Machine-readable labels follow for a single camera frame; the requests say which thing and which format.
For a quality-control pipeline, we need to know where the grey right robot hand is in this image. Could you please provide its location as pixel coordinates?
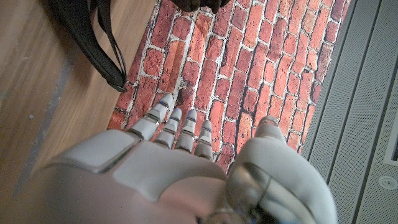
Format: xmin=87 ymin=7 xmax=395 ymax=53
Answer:
xmin=0 ymin=93 xmax=339 ymax=224

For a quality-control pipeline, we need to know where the round white ceiling fixture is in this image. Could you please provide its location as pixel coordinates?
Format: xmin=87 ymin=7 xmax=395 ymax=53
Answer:
xmin=378 ymin=175 xmax=398 ymax=191

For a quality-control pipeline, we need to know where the printed brick wall backdrop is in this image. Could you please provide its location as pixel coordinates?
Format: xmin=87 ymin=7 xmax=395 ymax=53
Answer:
xmin=107 ymin=0 xmax=352 ymax=175

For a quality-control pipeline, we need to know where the black backpack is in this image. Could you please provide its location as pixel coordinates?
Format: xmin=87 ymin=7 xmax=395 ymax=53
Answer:
xmin=49 ymin=0 xmax=233 ymax=93

